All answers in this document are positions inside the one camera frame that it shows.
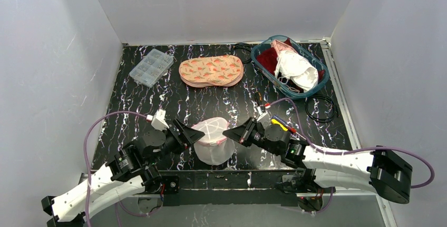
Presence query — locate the white round mesh laundry bag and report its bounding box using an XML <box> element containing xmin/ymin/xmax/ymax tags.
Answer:
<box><xmin>192</xmin><ymin>117</ymin><xmax>235</xmax><ymax>165</ymax></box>

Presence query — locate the floral mesh laundry bag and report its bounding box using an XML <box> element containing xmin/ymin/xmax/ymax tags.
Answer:
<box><xmin>179</xmin><ymin>55</ymin><xmax>244</xmax><ymax>88</ymax></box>

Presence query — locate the white bra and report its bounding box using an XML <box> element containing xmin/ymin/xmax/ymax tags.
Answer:
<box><xmin>274</xmin><ymin>50</ymin><xmax>318</xmax><ymax>92</ymax></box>

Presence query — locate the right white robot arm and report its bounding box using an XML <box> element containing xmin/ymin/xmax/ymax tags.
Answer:
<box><xmin>223</xmin><ymin>117</ymin><xmax>413</xmax><ymax>204</ymax></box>

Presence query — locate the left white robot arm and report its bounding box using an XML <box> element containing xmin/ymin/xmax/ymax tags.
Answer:
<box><xmin>41</xmin><ymin>110</ymin><xmax>205</xmax><ymax>226</ymax></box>

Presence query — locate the pink bra in basin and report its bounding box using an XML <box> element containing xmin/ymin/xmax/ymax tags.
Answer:
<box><xmin>270</xmin><ymin>39</ymin><xmax>297</xmax><ymax>55</ymax></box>

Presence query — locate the black yellow screwdriver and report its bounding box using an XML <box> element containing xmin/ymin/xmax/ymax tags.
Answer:
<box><xmin>254</xmin><ymin>92</ymin><xmax>263</xmax><ymax>107</ymax></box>

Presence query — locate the teal plastic basin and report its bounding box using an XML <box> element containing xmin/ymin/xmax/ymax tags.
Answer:
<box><xmin>251</xmin><ymin>35</ymin><xmax>330</xmax><ymax>100</ymax></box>

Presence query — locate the clear plastic compartment box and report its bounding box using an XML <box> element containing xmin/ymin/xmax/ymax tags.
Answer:
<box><xmin>130</xmin><ymin>49</ymin><xmax>174</xmax><ymax>88</ymax></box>

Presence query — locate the dark red cloth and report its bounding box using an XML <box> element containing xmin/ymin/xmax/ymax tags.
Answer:
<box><xmin>257</xmin><ymin>38</ymin><xmax>325</xmax><ymax>82</ymax></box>

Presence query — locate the yellow handled screwdriver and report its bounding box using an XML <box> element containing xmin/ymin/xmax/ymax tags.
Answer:
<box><xmin>270</xmin><ymin>119</ymin><xmax>289</xmax><ymax>131</ymax></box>

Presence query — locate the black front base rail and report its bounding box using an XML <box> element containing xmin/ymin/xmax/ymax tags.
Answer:
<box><xmin>78</xmin><ymin>167</ymin><xmax>336</xmax><ymax>207</ymax></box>

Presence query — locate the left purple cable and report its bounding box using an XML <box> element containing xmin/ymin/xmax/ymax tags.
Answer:
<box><xmin>83</xmin><ymin>111</ymin><xmax>163</xmax><ymax>227</ymax></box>

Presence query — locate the black cable coil back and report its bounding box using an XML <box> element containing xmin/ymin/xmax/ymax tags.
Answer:
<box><xmin>231</xmin><ymin>43</ymin><xmax>254</xmax><ymax>65</ymax></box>

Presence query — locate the black cable coil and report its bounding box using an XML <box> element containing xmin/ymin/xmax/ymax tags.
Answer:
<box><xmin>305</xmin><ymin>93</ymin><xmax>339</xmax><ymax>124</ymax></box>
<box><xmin>231</xmin><ymin>43</ymin><xmax>254</xmax><ymax>65</ymax></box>

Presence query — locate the black cable coil right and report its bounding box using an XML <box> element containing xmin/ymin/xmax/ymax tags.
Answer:
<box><xmin>305</xmin><ymin>93</ymin><xmax>339</xmax><ymax>124</ymax></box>

